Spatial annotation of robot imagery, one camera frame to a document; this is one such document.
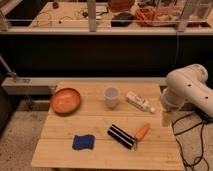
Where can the grey metal shelf rail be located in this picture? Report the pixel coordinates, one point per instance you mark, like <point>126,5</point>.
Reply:
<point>47,85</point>

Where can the orange ceramic bowl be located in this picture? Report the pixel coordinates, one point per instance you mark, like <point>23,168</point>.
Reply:
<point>65,101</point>

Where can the translucent plastic cup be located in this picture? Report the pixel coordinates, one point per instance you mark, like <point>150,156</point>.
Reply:
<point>111,97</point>

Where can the wooden background workbench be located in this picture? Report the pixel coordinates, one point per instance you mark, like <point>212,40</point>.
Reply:
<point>76,15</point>

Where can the metal clamp bracket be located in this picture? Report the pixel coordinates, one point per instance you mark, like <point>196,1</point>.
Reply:
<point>12,73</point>

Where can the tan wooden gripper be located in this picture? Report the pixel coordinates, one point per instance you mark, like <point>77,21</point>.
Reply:
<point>167,118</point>

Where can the blue cloth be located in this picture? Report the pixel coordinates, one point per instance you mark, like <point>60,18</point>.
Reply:
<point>83,142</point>

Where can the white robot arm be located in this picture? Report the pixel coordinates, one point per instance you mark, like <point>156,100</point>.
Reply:
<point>187,84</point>

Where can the black object on bench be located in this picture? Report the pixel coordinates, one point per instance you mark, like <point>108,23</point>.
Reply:
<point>122,19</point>

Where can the aluminium frame post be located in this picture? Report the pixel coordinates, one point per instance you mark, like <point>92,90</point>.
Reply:
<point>91,5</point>

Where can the white tube bottle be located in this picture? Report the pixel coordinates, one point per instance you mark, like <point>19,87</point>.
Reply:
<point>139,102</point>

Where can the orange carrot toy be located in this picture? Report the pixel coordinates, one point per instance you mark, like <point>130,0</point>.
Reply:
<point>142,132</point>

